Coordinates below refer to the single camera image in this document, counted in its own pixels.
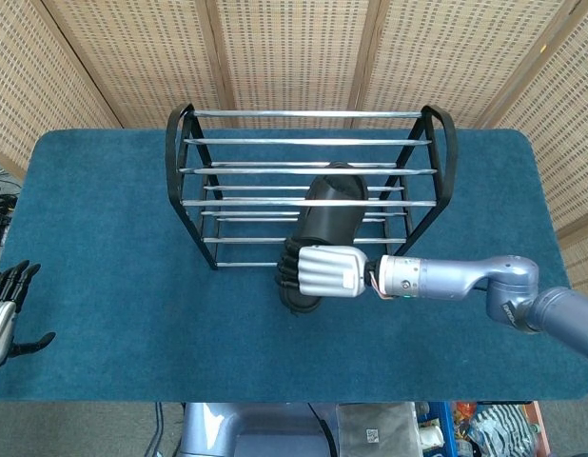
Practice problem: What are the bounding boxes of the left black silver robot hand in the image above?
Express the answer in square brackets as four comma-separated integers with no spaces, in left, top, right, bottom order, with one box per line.
[0,260,56,373]

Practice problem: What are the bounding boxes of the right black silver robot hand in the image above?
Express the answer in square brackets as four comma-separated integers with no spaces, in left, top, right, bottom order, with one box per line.
[273,239,370,299]

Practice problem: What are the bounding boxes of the black slide sandal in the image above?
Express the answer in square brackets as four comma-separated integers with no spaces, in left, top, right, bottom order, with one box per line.
[279,161,370,315]

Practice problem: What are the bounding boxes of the blue carpet table mat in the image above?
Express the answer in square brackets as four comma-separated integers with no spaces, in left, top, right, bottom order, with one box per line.
[0,128,588,405]

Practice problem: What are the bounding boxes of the grey pouch with label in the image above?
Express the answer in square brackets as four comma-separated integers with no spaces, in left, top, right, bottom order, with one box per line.
[335,403,421,457]

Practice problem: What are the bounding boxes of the grey robot torso base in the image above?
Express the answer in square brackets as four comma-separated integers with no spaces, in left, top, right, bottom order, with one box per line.
[179,402,338,457]

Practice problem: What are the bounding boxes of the blue crate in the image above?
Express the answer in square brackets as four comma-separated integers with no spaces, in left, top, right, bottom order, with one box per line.
[415,402,455,457]

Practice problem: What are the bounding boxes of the woven bamboo folding screen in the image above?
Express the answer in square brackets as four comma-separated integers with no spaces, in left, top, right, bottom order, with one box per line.
[0,0,588,296]

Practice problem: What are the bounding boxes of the striped plastic bag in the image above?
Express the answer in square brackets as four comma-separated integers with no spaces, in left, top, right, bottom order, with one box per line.
[467,404,538,457]

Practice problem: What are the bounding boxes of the tangled floor cables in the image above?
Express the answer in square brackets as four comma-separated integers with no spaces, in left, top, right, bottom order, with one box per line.
[0,164,22,253]

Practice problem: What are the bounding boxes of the black frame metal shoe rack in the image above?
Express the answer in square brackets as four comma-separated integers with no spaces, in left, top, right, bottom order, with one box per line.
[165,103,458,271]

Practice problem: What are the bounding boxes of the black cable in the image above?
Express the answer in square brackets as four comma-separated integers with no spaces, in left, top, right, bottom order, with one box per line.
[306,402,336,457]

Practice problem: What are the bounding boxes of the grey thin cable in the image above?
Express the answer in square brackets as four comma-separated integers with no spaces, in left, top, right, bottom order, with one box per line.
[146,402,165,457]

